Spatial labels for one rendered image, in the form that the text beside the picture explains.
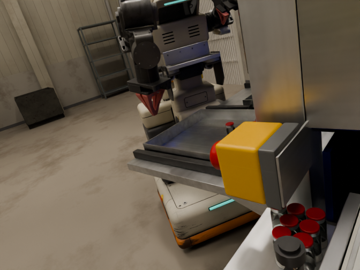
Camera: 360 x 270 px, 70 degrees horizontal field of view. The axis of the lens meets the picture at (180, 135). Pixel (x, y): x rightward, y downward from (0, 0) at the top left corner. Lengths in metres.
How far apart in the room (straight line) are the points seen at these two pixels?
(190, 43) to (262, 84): 0.95
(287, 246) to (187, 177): 0.36
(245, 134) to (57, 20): 8.23
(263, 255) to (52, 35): 8.20
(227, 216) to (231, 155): 1.27
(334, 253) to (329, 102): 0.15
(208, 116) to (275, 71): 0.53
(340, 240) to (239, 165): 0.12
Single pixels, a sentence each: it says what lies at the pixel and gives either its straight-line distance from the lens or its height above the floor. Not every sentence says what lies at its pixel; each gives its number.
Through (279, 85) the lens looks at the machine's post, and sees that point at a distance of 0.34.
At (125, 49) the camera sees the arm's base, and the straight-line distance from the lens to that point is 1.24.
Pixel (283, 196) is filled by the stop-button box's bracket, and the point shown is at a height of 0.98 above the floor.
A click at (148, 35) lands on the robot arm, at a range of 0.56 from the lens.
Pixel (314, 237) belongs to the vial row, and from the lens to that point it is 0.33.
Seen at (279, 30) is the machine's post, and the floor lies 1.13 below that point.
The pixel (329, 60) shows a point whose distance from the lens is 0.31.
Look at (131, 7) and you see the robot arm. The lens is 0.62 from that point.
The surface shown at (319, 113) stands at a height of 1.03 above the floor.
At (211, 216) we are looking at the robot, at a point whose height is 0.20.
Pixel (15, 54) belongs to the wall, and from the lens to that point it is 8.29.
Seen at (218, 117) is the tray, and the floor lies 0.89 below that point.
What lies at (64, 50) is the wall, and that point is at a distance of 8.35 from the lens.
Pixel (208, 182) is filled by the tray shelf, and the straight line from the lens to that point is 0.51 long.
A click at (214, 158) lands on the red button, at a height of 1.00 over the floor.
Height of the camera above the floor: 1.15
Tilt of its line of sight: 21 degrees down
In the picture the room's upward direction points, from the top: 15 degrees counter-clockwise
